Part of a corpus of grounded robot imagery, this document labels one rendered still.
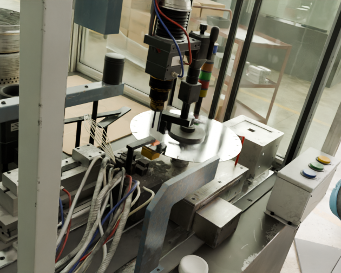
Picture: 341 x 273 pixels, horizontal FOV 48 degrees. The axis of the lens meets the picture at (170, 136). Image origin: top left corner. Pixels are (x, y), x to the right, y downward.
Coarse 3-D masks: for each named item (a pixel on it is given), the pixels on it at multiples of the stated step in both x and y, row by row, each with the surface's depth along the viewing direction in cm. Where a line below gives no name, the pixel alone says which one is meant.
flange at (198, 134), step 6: (174, 126) 113; (180, 126) 111; (198, 126) 116; (174, 132) 110; (180, 132) 110; (186, 132) 110; (192, 132) 111; (198, 132) 112; (204, 132) 113; (180, 138) 108; (186, 138) 108; (192, 138) 108; (198, 138) 109
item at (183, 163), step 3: (171, 159) 116; (174, 159) 114; (177, 159) 114; (171, 162) 116; (174, 162) 115; (177, 162) 114; (180, 162) 114; (183, 162) 114; (186, 162) 115; (177, 165) 115; (180, 165) 114; (183, 165) 115; (186, 165) 115
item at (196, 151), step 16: (144, 112) 121; (176, 112) 126; (144, 128) 110; (208, 128) 119; (224, 128) 121; (160, 144) 104; (176, 144) 105; (192, 144) 107; (208, 144) 109; (224, 144) 111; (240, 144) 113; (192, 160) 99; (224, 160) 102
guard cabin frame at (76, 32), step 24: (192, 0) 154; (240, 0) 140; (72, 24) 196; (72, 48) 201; (96, 72) 196; (240, 72) 147; (144, 96) 180; (168, 96) 171; (216, 96) 157; (336, 120) 129; (336, 144) 131
